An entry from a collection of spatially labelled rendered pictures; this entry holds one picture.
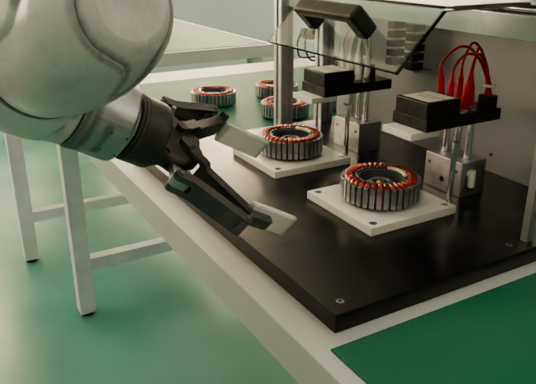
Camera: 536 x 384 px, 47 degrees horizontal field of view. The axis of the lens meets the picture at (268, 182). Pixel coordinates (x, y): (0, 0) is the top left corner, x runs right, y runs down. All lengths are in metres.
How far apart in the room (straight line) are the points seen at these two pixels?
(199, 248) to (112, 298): 1.38
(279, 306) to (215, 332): 1.28
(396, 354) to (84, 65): 0.39
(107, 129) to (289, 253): 0.27
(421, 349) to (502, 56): 0.55
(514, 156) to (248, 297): 0.52
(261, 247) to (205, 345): 1.17
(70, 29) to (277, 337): 0.40
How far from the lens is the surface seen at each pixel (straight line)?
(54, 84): 0.45
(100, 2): 0.41
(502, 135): 1.05
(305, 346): 0.63
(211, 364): 1.84
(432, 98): 0.89
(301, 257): 0.74
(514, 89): 1.02
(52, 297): 2.25
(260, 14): 6.15
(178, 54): 2.39
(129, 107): 0.62
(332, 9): 0.66
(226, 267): 0.76
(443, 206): 0.88
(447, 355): 0.64
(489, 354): 0.65
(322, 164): 1.02
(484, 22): 0.85
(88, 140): 0.62
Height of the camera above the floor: 1.12
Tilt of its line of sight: 21 degrees down
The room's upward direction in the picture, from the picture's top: straight up
